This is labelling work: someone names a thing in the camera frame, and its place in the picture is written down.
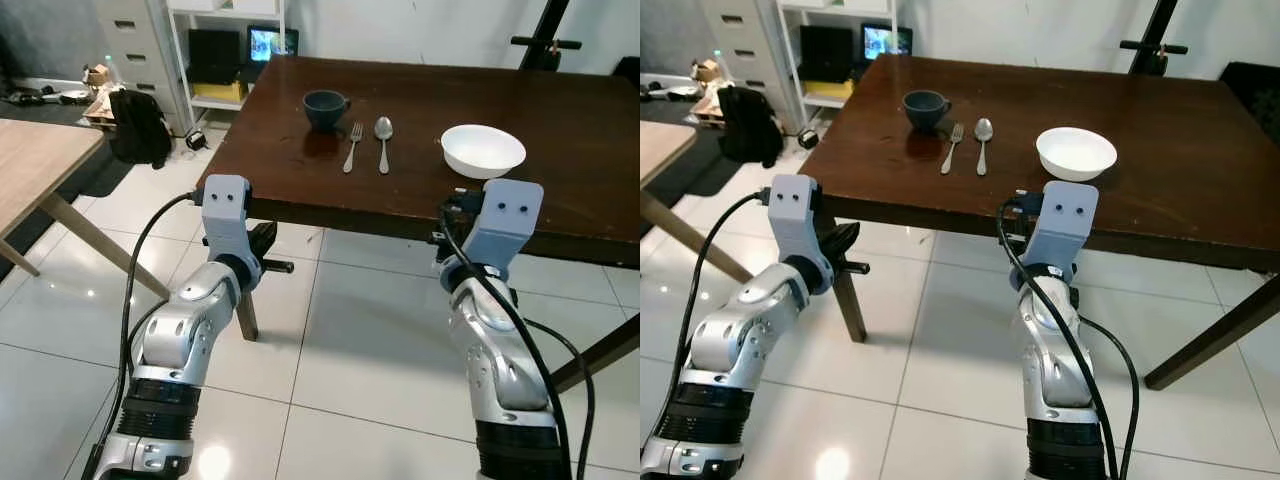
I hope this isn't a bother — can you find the dark brown wooden table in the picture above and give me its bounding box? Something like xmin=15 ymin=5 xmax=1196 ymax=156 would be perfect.
xmin=197 ymin=55 xmax=641 ymax=393
xmin=797 ymin=53 xmax=1280 ymax=391

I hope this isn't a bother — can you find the white bowl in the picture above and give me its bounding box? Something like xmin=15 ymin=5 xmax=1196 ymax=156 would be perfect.
xmin=1036 ymin=127 xmax=1119 ymax=183
xmin=441 ymin=124 xmax=527 ymax=181

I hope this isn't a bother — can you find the dark blue cup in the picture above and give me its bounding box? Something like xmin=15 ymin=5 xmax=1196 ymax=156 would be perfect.
xmin=302 ymin=90 xmax=351 ymax=132
xmin=901 ymin=90 xmax=952 ymax=132

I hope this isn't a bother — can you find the black backpack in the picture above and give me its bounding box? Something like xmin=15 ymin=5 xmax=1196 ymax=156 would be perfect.
xmin=108 ymin=88 xmax=173 ymax=169
xmin=717 ymin=85 xmax=784 ymax=167

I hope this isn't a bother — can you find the wooden crate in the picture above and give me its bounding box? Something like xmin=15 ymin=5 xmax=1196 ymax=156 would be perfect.
xmin=83 ymin=85 xmax=126 ymax=129
xmin=700 ymin=85 xmax=731 ymax=126

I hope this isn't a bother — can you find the black box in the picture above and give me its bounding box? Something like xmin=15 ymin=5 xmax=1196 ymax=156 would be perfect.
xmin=188 ymin=29 xmax=242 ymax=84
xmin=799 ymin=25 xmax=856 ymax=83

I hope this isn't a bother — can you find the white metal shelf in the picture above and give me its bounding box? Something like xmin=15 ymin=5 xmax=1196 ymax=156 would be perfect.
xmin=166 ymin=0 xmax=291 ymax=136
xmin=776 ymin=0 xmax=901 ymax=131

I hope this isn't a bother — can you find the small lit monitor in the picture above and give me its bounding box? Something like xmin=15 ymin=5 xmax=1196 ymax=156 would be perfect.
xmin=861 ymin=24 xmax=914 ymax=59
xmin=247 ymin=27 xmax=300 ymax=63

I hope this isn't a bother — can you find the light wooden table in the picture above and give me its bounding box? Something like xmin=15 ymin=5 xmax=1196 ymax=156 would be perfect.
xmin=0 ymin=118 xmax=171 ymax=301
xmin=640 ymin=120 xmax=756 ymax=286

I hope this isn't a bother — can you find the black stand with crossbar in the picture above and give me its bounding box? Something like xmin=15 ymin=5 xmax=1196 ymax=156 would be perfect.
xmin=1120 ymin=0 xmax=1191 ymax=76
xmin=510 ymin=0 xmax=583 ymax=71

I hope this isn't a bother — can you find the white filing cabinet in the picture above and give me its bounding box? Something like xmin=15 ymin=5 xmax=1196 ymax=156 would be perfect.
xmin=93 ymin=0 xmax=193 ymax=136
xmin=697 ymin=0 xmax=801 ymax=131

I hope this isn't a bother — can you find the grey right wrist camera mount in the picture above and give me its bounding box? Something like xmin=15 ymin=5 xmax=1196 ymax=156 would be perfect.
xmin=1010 ymin=180 xmax=1099 ymax=293
xmin=441 ymin=180 xmax=546 ymax=294

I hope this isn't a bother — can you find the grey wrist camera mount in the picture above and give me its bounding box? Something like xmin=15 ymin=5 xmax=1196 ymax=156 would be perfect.
xmin=1010 ymin=180 xmax=1099 ymax=293
xmin=200 ymin=174 xmax=265 ymax=293
xmin=441 ymin=180 xmax=546 ymax=294
xmin=769 ymin=174 xmax=833 ymax=293

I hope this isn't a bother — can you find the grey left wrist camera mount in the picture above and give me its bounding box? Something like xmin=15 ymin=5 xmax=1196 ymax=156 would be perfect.
xmin=200 ymin=174 xmax=265 ymax=293
xmin=769 ymin=174 xmax=833 ymax=293

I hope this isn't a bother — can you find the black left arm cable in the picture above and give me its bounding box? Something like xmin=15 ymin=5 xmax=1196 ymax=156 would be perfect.
xmin=95 ymin=192 xmax=207 ymax=471
xmin=645 ymin=192 xmax=771 ymax=466

